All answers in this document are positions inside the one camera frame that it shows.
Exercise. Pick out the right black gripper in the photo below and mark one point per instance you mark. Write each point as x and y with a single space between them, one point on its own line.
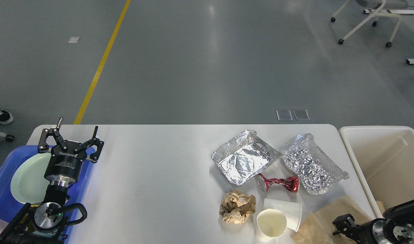
371 232

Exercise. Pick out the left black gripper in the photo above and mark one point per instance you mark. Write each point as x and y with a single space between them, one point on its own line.
66 164

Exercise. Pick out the brown paper bag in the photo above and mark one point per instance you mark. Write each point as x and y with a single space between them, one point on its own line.
317 228

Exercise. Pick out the mint green plate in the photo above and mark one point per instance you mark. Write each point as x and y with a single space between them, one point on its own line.
28 184

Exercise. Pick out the aluminium foil sheet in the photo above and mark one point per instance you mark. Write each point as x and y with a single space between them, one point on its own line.
317 172

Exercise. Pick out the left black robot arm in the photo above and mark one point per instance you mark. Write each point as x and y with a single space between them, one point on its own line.
44 222

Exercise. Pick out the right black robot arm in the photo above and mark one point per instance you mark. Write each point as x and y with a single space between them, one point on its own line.
396 227

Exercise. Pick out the lying white paper cup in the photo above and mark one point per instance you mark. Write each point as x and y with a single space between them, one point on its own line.
292 211

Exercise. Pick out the crushed red can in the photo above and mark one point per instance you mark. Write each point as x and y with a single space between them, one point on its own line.
291 183

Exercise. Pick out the beige plastic bin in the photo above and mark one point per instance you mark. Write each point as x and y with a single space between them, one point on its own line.
383 158

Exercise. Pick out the blue plastic tray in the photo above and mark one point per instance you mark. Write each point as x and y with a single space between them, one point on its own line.
9 206

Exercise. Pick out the crumpled brown paper ball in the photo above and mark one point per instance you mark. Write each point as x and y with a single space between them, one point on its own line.
236 207

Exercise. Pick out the white floor label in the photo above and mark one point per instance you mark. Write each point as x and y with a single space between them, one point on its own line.
73 40

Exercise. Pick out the right floor plate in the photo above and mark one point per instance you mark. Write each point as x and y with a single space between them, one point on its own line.
301 114

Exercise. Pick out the floor plate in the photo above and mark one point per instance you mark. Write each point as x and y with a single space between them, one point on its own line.
284 115
301 114

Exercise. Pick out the square aluminium foil tray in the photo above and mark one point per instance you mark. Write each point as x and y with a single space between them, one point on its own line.
244 156

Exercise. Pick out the left floor plate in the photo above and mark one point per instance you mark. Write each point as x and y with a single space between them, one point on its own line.
284 115

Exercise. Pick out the white rolling chair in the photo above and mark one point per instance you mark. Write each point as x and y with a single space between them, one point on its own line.
382 8

